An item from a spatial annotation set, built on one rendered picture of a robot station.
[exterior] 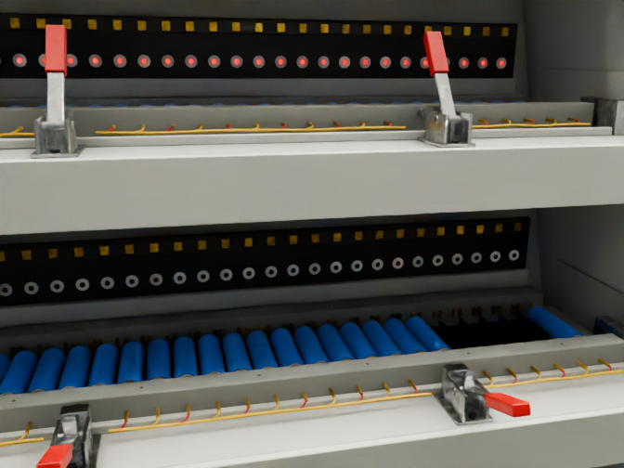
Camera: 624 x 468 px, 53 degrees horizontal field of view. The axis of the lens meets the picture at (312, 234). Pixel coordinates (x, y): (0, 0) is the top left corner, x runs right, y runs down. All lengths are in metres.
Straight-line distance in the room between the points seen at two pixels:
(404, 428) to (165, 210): 0.22
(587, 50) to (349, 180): 0.30
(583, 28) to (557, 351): 0.30
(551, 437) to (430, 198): 0.19
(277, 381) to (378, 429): 0.08
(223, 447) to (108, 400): 0.08
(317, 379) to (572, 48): 0.40
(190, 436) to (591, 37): 0.48
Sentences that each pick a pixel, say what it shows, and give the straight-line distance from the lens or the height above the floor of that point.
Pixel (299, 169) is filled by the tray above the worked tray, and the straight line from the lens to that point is 0.41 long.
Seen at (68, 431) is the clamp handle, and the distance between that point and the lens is 0.43.
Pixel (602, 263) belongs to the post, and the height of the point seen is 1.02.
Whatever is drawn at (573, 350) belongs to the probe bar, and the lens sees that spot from 0.55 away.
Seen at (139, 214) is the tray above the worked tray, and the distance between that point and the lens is 0.41.
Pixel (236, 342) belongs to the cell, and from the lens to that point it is 0.52.
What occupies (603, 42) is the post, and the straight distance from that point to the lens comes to 0.63.
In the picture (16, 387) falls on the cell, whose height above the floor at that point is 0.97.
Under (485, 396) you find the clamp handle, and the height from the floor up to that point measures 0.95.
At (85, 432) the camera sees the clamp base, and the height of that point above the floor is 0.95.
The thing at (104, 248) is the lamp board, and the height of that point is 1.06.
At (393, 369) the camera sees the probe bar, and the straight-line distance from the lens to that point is 0.48.
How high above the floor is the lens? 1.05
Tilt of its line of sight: 1 degrees up
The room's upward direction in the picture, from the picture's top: 3 degrees counter-clockwise
